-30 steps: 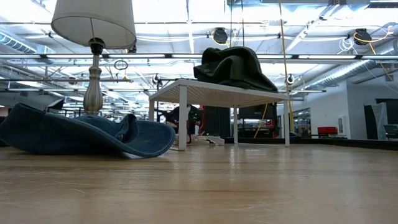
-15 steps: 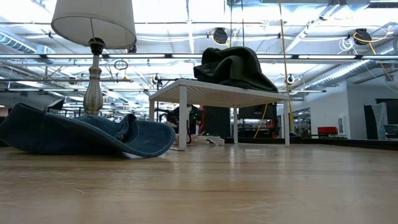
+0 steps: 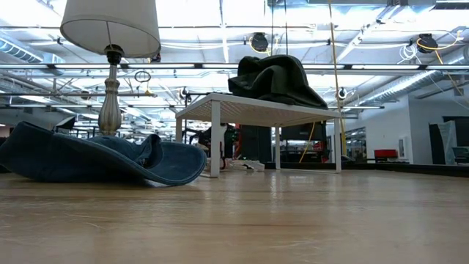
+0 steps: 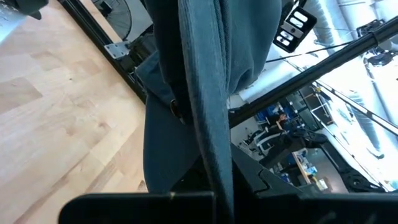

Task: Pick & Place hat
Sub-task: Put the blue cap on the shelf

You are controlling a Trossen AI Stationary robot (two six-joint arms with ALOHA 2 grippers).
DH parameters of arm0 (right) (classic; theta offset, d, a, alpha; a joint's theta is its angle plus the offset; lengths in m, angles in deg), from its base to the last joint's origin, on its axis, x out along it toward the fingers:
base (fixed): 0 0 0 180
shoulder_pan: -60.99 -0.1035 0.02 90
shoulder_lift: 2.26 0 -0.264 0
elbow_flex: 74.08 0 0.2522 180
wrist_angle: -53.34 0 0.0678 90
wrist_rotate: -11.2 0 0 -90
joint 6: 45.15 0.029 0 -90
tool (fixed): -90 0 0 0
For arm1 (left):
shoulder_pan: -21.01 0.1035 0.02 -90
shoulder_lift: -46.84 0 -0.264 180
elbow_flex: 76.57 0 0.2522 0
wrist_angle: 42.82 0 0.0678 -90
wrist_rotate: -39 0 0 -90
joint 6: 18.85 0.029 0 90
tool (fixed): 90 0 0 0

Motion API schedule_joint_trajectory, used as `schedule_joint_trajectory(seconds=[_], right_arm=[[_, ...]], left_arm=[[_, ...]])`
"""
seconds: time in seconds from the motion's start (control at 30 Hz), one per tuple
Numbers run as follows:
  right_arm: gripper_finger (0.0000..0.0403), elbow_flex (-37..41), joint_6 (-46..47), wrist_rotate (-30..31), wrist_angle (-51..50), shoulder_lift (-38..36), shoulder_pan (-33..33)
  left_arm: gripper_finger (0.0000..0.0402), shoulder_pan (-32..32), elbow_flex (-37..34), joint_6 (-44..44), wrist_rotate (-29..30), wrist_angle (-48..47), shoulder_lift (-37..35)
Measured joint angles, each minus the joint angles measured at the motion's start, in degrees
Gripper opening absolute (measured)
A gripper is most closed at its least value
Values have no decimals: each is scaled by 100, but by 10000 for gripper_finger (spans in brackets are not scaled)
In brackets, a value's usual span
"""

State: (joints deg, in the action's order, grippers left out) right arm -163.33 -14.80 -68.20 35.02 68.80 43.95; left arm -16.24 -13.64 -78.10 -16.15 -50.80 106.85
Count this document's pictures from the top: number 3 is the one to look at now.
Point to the green cap with pale stitching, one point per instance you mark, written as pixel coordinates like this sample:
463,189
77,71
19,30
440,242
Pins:
275,73

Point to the blue denim cap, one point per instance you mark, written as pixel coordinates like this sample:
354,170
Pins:
73,157

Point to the tall black cabinet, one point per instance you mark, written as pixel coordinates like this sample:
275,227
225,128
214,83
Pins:
256,143

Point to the white perforated metal shelf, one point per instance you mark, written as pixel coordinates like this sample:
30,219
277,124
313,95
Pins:
256,110

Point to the small black ceiling reel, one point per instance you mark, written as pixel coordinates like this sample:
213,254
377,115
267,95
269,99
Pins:
184,93
341,93

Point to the wide black monitor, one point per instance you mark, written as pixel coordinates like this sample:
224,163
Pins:
300,131

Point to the red cabinet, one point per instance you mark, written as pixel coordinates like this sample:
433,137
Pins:
385,154

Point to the table lamp with white shade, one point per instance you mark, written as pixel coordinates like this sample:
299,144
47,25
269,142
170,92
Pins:
110,25

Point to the small black monitor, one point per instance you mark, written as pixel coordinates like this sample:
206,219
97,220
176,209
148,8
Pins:
66,124

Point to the translucent plastic sheet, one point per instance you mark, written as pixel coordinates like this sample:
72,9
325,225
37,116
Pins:
447,135

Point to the black aluminium frame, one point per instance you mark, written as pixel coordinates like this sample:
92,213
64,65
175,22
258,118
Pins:
403,170

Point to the silver ventilation duct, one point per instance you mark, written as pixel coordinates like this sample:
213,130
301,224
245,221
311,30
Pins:
403,86

